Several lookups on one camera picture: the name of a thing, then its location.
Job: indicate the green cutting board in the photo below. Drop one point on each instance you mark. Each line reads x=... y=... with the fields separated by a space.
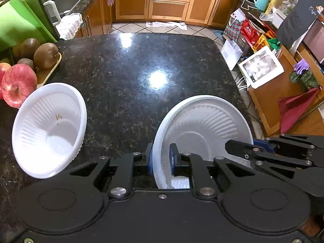
x=22 y=22

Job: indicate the teal mug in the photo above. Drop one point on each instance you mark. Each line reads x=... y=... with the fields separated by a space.
x=262 y=1

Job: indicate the white paper bag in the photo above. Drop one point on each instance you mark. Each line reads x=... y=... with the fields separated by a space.
x=231 y=55

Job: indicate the white plastic bowl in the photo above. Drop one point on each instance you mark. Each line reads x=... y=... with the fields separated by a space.
x=50 y=131
x=202 y=121

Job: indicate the brown kiwi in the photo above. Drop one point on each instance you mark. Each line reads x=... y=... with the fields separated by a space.
x=25 y=62
x=29 y=48
x=46 y=55

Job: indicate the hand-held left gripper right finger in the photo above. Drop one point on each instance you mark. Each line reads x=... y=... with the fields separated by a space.
x=172 y=158

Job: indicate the wooden fruit tray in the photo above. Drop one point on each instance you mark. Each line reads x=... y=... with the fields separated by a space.
x=48 y=74

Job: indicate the large clear glass jar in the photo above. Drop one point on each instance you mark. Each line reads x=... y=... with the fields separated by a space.
x=282 y=2

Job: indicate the purple glove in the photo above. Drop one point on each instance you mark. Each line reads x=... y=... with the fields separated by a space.
x=301 y=65

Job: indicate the dark red cloth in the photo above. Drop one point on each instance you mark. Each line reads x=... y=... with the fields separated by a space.
x=296 y=108

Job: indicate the red gift bag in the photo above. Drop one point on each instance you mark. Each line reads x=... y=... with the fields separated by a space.
x=249 y=31

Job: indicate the green patterned cloth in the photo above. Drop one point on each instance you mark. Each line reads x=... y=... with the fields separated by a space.
x=305 y=79

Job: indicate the white faucet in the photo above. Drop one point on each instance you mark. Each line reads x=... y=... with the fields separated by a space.
x=52 y=11

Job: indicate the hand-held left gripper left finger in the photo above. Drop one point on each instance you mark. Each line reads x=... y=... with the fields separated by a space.
x=151 y=158

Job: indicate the checkered gift bag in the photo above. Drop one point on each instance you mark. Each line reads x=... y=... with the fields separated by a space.
x=234 y=25

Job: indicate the white window box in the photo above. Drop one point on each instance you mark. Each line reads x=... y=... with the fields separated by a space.
x=260 y=65

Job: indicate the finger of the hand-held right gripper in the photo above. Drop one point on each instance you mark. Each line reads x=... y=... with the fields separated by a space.
x=240 y=149
x=264 y=144

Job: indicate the red apple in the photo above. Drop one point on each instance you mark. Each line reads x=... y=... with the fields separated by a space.
x=3 y=70
x=19 y=86

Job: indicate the black apron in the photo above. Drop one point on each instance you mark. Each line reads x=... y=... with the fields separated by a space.
x=298 y=22

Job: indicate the white dishcloth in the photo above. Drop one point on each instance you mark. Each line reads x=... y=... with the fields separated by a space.
x=68 y=26

